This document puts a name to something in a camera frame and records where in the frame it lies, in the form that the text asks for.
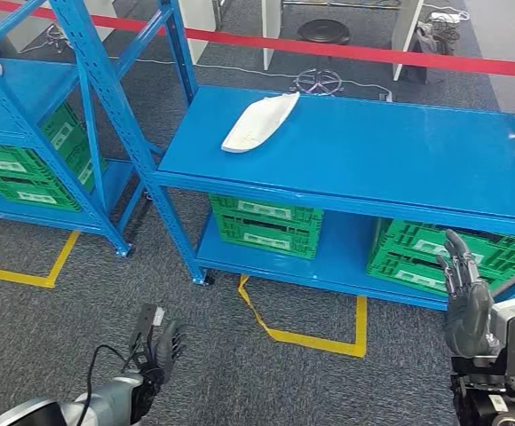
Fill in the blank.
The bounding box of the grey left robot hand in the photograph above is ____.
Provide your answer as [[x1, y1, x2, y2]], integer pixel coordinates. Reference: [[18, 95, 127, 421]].
[[144, 319, 189, 384]]

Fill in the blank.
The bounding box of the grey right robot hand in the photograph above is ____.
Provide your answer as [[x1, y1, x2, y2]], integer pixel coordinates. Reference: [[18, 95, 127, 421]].
[[437, 229, 501, 359]]

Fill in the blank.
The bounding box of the white plastic shell part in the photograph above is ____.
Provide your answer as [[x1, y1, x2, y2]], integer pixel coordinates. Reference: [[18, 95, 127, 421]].
[[221, 91, 301, 154]]

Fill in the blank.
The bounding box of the blue metal shelf rack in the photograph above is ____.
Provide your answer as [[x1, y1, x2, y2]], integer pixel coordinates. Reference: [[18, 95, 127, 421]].
[[0, 0, 134, 258], [48, 0, 515, 312]]

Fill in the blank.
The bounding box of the green plastic crate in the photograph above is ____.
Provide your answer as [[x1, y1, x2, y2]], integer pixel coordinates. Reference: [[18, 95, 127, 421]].
[[366, 218, 515, 298], [0, 102, 108, 213], [208, 193, 325, 260]]

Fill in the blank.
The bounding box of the white panel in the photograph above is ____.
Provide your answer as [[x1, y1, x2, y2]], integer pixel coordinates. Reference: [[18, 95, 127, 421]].
[[261, 0, 282, 70], [179, 0, 218, 66], [392, 0, 425, 82]]

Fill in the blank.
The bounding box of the white power strip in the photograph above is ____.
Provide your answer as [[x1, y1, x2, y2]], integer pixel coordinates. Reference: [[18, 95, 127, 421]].
[[430, 10, 464, 26]]

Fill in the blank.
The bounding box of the chrome chair base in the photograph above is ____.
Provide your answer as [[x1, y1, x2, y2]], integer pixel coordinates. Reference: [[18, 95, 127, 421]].
[[294, 67, 345, 97]]

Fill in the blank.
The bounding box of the black round base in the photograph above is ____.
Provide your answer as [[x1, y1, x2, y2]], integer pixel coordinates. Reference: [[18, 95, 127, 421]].
[[297, 19, 350, 46]]

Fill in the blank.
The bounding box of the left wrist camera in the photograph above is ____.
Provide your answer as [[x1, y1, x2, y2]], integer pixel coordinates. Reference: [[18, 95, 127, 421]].
[[128, 304, 165, 375]]

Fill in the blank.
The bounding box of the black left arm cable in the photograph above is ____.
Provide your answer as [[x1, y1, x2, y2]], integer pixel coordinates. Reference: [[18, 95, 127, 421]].
[[76, 344, 129, 426]]

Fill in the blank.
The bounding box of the black cable bundle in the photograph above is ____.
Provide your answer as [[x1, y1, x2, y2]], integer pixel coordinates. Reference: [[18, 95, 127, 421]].
[[412, 17, 460, 59]]

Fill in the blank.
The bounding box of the white floor cable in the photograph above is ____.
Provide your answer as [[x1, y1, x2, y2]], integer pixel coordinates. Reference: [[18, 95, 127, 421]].
[[106, 55, 393, 102]]

